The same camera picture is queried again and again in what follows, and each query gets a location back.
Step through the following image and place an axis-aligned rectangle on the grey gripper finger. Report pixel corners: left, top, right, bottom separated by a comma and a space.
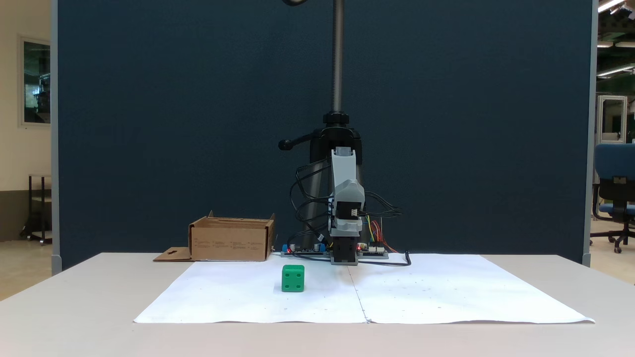
329, 217, 363, 237

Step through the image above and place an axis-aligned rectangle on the green die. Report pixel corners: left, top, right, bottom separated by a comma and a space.
281, 264, 305, 293

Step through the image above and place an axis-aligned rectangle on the small motor controller board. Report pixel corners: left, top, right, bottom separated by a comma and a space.
357, 244, 389, 260

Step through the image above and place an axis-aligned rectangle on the circuit board with blue terminals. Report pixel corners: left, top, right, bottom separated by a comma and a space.
281, 242, 329, 258

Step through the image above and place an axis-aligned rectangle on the white paper sheet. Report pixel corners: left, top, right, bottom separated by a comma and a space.
347, 253, 595, 325
133, 260, 369, 324

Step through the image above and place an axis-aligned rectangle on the brown cardboard box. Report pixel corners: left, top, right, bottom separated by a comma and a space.
153, 210, 276, 262

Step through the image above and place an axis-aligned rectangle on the dark blue partition panel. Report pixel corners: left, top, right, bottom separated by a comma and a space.
51, 0, 599, 275

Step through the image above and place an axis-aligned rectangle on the blue office chair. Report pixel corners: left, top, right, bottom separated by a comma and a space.
590, 143, 635, 254

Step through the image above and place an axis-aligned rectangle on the grey glass door cabinet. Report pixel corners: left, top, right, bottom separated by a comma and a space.
597, 95, 629, 145

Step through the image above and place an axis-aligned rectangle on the black wheeled cart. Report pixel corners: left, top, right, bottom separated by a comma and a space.
20, 174, 53, 245

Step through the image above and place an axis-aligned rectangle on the orange jumper wire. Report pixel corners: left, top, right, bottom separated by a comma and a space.
372, 219, 397, 252

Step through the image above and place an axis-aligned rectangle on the black arm motor cable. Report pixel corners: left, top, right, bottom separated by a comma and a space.
364, 190, 403, 219
290, 159, 334, 248

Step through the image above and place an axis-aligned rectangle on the black camera stand metal pole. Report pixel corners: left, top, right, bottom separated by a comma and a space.
278, 0, 364, 234

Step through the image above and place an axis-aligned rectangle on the framed wall window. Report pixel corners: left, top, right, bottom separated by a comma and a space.
19, 35, 52, 127

